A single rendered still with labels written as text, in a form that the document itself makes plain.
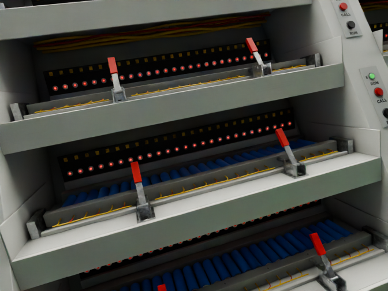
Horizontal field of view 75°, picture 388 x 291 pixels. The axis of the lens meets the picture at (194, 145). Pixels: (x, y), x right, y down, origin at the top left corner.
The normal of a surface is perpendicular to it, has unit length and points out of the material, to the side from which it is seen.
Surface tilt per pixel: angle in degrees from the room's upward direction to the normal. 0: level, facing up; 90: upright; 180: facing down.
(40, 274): 112
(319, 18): 90
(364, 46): 90
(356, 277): 22
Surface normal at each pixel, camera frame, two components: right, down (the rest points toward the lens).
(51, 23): 0.25, 0.16
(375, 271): -0.18, -0.96
